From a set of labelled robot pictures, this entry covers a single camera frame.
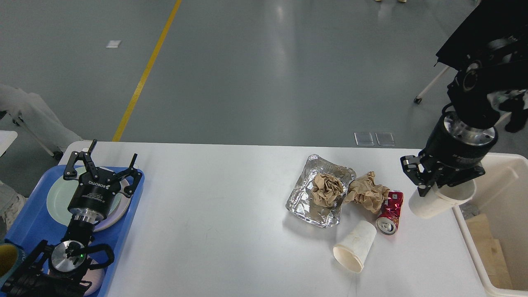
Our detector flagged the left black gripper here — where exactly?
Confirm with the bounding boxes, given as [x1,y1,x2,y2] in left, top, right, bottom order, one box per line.
[62,139,142,225]

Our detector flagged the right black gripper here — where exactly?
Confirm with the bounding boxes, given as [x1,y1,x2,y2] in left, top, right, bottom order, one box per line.
[400,111,498,197]

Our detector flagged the white paper cup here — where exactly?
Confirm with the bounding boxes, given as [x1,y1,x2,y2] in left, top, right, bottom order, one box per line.
[408,180,476,219]
[332,220,377,273]

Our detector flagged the light green plate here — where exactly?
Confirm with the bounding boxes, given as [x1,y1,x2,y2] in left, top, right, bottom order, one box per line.
[46,166,123,227]

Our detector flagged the brown paper bag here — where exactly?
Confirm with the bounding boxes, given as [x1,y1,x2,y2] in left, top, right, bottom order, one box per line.
[465,214,500,266]
[488,239,513,290]

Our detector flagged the aluminium foil tray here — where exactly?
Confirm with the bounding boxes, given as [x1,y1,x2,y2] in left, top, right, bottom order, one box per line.
[285,154,356,228]

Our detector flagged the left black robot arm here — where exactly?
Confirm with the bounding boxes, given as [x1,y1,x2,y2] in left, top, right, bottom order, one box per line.
[1,140,144,297]

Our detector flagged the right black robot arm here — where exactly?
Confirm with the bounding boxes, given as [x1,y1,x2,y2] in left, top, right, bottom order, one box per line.
[400,34,527,197]

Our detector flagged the red foil wrapper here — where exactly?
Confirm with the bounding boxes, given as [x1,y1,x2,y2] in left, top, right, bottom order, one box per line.
[375,191,404,236]

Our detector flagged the white rolling chair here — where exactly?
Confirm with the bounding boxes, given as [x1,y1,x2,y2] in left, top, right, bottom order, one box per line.
[413,66,450,105]

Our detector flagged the white plastic bin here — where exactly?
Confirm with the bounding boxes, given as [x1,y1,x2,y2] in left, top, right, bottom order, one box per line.
[453,153,528,297]

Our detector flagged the crumpled brown paper ball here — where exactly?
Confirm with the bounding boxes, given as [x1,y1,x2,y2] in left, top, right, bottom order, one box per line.
[343,171,390,214]

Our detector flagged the blue plastic tray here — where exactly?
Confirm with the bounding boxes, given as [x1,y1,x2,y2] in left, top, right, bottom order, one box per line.
[5,164,145,297]

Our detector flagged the person in grey trousers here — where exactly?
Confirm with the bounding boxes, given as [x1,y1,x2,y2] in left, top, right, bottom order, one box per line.
[0,85,82,229]

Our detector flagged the crumpled brown paper in tray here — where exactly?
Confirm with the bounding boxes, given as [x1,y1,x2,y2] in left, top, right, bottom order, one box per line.
[311,173,344,207]

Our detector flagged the lying white paper cup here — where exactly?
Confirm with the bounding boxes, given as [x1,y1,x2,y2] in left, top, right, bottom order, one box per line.
[332,220,377,273]

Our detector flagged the blue yellow mug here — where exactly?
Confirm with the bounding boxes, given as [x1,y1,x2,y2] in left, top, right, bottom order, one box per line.
[0,243,27,278]

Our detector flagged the black jacket on chair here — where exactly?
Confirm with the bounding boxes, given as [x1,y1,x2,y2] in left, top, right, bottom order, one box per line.
[436,0,528,70]

